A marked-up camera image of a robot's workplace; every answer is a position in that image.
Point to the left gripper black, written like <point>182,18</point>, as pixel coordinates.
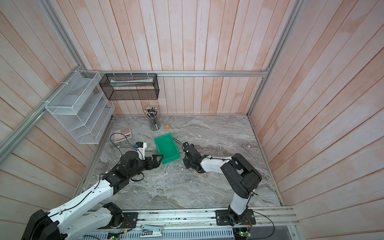
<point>149,159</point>

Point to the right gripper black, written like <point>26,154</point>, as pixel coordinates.
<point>186,159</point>

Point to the green plastic bin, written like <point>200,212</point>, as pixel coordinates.
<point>167,147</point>

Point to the black yellow screwdriver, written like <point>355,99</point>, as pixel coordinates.
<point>180,143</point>

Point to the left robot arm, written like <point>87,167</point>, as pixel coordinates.
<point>71,220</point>

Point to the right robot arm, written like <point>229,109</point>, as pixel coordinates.
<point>240,174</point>

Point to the clear cup of pencils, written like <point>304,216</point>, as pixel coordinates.
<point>152,115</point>

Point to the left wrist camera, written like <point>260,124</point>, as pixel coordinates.
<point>140,148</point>

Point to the black mesh wall basket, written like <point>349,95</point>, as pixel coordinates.
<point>130,86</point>

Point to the white wire mesh shelf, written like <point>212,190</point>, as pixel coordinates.
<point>82,110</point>

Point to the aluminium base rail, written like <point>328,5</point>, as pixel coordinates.
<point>265,223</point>

